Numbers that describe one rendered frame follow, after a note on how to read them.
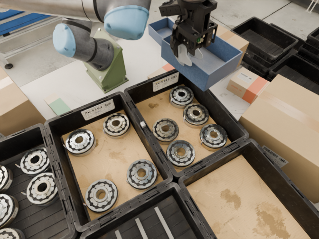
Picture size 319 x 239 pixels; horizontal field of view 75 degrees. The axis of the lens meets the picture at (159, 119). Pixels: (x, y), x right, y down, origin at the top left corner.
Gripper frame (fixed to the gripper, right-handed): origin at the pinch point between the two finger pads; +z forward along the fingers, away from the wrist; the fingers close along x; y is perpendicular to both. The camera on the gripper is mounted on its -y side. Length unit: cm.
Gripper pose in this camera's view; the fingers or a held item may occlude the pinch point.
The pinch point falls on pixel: (183, 59)
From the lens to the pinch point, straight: 64.6
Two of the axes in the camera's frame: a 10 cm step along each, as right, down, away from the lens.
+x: 7.8, -5.6, 2.8
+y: 6.2, 6.6, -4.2
